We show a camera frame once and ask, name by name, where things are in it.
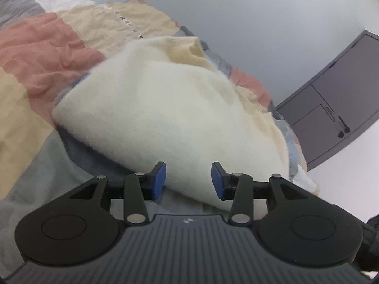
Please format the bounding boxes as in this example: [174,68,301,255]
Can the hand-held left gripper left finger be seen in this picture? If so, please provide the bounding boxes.
[55,161,167,226]

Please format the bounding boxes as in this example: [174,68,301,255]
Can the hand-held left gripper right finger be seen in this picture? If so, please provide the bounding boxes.
[211,161,326,226]

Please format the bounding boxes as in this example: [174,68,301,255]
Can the cream and blue sweater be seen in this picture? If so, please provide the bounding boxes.
[52,35,293,213]

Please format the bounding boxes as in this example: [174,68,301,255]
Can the grey door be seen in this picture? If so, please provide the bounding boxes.
[275,30,379,172]

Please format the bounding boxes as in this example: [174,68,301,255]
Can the patchwork checked quilt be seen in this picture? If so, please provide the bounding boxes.
[0,0,322,273]

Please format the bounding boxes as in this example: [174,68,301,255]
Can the black door handle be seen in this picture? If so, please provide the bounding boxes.
[338,116,351,134]

